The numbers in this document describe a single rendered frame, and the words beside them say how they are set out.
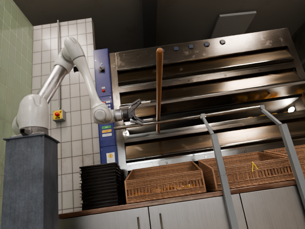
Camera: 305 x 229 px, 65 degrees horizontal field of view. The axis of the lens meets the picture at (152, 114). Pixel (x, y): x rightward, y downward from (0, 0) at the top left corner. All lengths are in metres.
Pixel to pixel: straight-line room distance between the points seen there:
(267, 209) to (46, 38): 2.65
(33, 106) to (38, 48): 1.55
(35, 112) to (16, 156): 0.26
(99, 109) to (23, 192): 0.62
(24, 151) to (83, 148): 1.02
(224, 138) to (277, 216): 0.84
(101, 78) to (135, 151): 0.83
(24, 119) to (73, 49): 0.65
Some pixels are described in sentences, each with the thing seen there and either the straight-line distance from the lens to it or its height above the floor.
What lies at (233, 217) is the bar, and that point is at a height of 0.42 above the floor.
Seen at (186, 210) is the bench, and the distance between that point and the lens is 1.67.
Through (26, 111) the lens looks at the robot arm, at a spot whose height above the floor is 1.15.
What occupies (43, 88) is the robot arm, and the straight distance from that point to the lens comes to 1.83.
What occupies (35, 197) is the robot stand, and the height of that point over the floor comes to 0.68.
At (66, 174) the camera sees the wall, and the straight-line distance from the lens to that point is 2.38.
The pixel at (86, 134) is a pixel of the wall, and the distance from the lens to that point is 2.39.
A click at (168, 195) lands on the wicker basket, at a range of 1.72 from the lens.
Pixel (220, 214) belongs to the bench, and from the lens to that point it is 1.71.
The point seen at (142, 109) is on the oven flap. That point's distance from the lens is 2.25.
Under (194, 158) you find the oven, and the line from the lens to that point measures 2.25.
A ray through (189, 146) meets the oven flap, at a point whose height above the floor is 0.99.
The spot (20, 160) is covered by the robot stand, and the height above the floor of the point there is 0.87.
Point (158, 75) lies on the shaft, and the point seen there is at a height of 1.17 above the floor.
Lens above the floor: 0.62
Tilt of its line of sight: 18 degrees up
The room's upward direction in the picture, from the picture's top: 8 degrees counter-clockwise
